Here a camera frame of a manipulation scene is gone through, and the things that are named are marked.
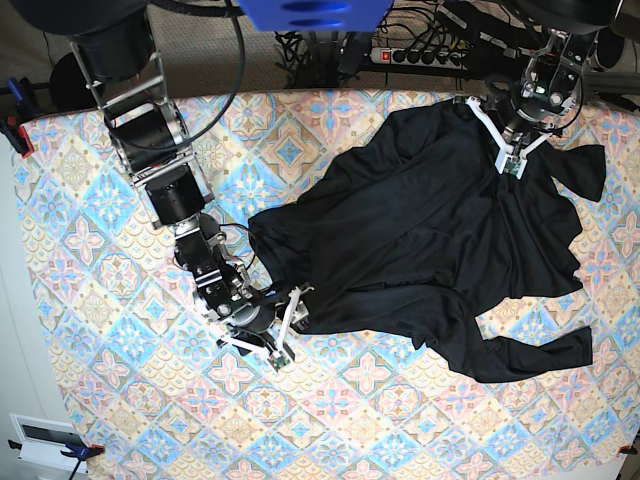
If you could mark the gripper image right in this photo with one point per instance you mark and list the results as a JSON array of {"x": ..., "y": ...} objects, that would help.
[{"x": 518, "y": 107}]

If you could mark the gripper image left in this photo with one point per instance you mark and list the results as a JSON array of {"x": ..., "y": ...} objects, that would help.
[{"x": 260, "y": 317}]

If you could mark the black t-shirt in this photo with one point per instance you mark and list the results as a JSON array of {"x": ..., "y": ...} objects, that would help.
[{"x": 417, "y": 234}]

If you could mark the robot arm image left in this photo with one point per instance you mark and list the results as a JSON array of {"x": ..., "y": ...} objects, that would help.
[{"x": 152, "y": 142}]

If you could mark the white power strip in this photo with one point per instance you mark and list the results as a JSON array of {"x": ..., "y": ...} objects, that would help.
[{"x": 436, "y": 58}]

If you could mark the white round device upper right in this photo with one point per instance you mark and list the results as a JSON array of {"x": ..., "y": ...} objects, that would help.
[{"x": 610, "y": 47}]

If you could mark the patterned tablecloth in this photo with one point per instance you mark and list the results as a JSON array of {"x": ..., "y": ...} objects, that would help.
[{"x": 139, "y": 373}]

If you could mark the blue clamp lower left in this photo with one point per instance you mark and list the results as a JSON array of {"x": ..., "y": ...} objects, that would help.
[{"x": 80, "y": 452}]

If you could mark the black round speaker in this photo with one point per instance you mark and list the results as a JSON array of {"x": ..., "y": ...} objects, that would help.
[{"x": 67, "y": 86}]

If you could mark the red black clamp upper left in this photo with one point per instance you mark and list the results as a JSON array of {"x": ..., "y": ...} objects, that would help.
[{"x": 11, "y": 125}]

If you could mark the orange clamp lower right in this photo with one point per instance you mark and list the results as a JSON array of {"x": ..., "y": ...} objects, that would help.
[{"x": 629, "y": 450}]

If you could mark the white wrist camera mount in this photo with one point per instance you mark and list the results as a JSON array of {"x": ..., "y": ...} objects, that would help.
[
  {"x": 275, "y": 340},
  {"x": 511, "y": 158}
]

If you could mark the white wall vent box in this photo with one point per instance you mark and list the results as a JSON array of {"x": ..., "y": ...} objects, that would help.
[{"x": 49, "y": 431}]

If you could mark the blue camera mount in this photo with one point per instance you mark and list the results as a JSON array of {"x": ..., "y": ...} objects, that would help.
[{"x": 315, "y": 15}]

